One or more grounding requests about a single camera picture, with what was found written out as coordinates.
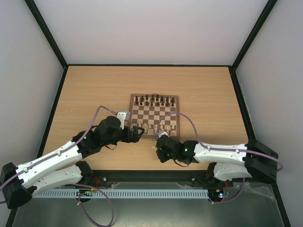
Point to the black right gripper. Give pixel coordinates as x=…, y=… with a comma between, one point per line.
x=160, y=155

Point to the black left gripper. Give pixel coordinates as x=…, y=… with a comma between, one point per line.
x=135, y=137

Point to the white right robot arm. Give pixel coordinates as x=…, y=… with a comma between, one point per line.
x=250, y=160

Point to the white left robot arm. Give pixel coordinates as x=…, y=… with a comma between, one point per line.
x=64, y=165

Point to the wooden folding chess board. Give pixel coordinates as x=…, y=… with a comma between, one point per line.
x=151, y=115

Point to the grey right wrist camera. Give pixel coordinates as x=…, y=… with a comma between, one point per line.
x=164, y=133

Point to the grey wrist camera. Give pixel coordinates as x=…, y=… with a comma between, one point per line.
x=123, y=116
x=164, y=133

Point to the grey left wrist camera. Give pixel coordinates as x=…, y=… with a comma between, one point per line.
x=123, y=116

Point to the black aluminium frame rail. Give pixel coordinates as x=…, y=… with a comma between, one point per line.
x=151, y=176

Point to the light blue cable duct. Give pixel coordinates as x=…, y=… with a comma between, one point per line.
x=126, y=194

